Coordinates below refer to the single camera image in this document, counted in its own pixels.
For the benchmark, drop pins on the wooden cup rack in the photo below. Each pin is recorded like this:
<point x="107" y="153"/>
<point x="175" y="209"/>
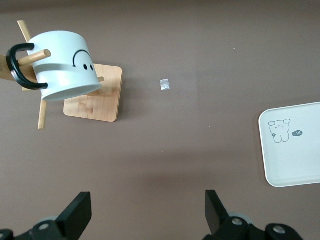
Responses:
<point x="100" y="100"/>

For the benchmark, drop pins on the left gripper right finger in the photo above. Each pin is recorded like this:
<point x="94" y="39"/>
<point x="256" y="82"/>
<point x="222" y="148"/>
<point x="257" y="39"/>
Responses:
<point x="215" y="212"/>

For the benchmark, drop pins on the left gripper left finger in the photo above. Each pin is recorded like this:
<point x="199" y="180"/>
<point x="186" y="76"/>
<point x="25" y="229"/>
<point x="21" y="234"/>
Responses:
<point x="75" y="215"/>

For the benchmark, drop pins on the beige tray with bunny print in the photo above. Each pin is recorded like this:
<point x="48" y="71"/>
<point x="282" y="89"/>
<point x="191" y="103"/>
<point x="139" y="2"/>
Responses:
<point x="292" y="160"/>

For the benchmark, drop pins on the small clear tape piece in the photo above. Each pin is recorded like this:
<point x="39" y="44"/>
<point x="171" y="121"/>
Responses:
<point x="165" y="84"/>

